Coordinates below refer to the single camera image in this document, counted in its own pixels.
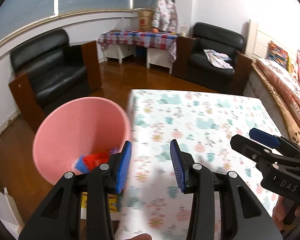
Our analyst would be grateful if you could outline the floral hanging jacket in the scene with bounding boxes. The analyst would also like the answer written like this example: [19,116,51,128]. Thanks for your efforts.
[152,0,178,33]

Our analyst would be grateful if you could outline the yellow black box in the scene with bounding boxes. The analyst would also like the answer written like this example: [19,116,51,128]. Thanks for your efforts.
[79,191,121,221]

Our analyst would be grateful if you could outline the plaid tablecloth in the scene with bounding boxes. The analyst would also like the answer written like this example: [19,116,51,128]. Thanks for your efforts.
[98,31,178,63]

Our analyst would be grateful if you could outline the white low table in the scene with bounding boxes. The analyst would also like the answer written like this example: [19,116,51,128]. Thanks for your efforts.
[102,44,173,74]

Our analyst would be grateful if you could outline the red plastic bag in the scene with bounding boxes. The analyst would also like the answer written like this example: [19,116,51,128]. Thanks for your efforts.
[82,151,110,171]

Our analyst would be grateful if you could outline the folded cloth on armchair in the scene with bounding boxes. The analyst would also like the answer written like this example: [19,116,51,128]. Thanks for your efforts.
[203,49,233,69]

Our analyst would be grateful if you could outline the white headboard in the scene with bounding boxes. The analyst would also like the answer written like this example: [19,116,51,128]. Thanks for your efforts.
[245,20,300,61]

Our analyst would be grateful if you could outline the black leather armchair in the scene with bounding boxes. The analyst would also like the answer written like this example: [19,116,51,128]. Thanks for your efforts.
[172,22,252,95]
[9,28,102,132]

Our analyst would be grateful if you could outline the clear plastic bag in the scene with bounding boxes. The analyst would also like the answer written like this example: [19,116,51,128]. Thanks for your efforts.
[114,17,132,32]

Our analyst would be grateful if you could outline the black leather armchair right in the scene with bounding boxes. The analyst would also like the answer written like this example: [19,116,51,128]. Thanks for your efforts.
[172,22,252,95]

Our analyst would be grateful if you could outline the colourful pillow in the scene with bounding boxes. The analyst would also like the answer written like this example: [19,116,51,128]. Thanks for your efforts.
[266,41,289,69]

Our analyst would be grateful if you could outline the black leather armchair left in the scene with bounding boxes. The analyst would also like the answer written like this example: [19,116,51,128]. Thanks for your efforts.
[9,28,102,132]

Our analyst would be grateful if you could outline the floral table cloth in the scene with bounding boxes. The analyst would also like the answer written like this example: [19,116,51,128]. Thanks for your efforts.
[115,89,280,239]

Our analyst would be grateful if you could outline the pink plastic bin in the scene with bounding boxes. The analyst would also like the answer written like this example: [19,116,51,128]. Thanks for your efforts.
[32,97,131,185]

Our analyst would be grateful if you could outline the right hand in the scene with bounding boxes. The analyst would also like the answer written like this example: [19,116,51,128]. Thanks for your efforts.
[272,196,300,230]

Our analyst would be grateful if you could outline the brown floral bed blanket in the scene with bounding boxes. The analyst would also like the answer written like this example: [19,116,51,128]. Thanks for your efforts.
[243,59,300,146]

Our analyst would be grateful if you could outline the brown paper bag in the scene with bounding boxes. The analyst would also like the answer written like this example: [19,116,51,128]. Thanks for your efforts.
[138,10,153,31]

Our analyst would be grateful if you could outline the blue foam net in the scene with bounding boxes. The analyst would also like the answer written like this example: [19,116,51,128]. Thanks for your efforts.
[75,155,90,174]

